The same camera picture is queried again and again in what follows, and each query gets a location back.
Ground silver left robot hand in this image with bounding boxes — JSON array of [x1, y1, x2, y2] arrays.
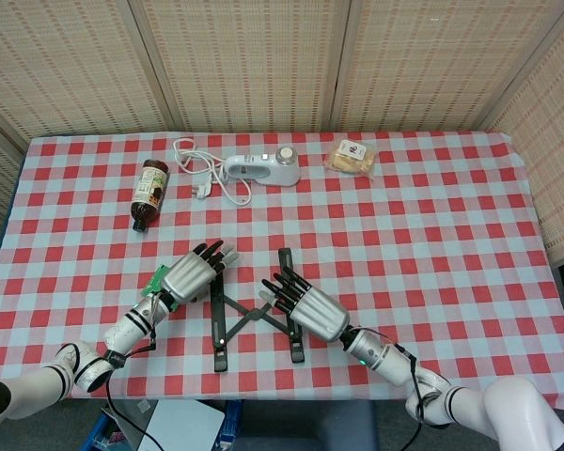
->
[[161, 239, 240, 303]]

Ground red white checkered tablecloth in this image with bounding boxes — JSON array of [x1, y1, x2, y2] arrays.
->
[[0, 130, 564, 400]]

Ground white flat board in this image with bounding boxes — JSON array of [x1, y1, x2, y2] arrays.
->
[[138, 398, 226, 451]]

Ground brown glass bottle with label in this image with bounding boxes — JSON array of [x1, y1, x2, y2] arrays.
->
[[131, 158, 167, 234]]

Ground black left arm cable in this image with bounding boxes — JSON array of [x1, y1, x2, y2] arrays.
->
[[103, 328, 170, 451]]

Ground black folding stand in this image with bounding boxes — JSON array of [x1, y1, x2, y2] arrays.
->
[[209, 247, 311, 373]]

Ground clear bag of cookies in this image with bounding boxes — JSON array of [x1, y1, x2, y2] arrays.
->
[[323, 138, 378, 179]]

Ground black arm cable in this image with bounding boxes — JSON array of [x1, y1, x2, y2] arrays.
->
[[103, 328, 170, 451], [380, 340, 433, 451]]

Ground white handheld garment steamer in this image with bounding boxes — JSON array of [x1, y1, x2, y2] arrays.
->
[[222, 146, 302, 188]]

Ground blue box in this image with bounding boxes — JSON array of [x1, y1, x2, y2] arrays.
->
[[220, 399, 243, 447]]

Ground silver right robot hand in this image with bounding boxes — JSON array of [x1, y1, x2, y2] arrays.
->
[[258, 272, 350, 343]]

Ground blue plastic crate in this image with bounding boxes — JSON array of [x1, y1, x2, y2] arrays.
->
[[91, 406, 128, 451]]

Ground white power cable with plug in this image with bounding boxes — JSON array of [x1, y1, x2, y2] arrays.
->
[[172, 136, 254, 207]]

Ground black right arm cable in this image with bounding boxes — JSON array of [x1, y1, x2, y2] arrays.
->
[[380, 340, 433, 451]]

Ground green foil sachet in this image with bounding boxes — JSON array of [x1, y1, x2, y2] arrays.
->
[[140, 264, 170, 300]]

